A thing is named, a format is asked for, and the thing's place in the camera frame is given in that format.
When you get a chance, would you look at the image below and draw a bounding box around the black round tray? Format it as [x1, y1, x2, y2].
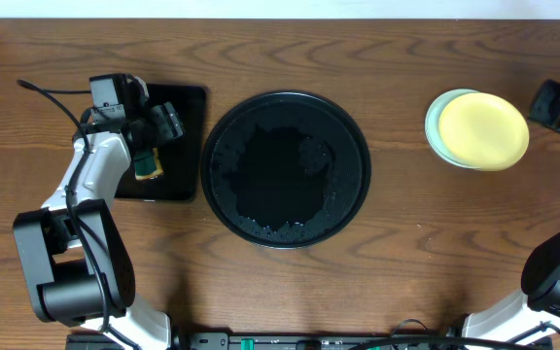
[200, 90, 371, 249]

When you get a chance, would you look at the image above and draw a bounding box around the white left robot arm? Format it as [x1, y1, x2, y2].
[13, 103, 183, 349]

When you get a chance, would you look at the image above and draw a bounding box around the green and yellow sponge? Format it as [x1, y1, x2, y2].
[133, 148, 163, 181]

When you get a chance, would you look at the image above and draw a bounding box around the yellow plate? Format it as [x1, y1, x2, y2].
[437, 92, 530, 171]

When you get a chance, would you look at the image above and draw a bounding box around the black rectangular tray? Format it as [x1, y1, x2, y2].
[116, 84, 207, 201]

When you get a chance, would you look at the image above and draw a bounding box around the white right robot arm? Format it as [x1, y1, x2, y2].
[455, 80, 560, 349]

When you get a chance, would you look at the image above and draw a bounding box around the mint plate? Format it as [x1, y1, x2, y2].
[425, 88, 475, 169]

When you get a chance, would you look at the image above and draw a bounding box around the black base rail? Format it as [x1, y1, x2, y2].
[65, 318, 553, 350]

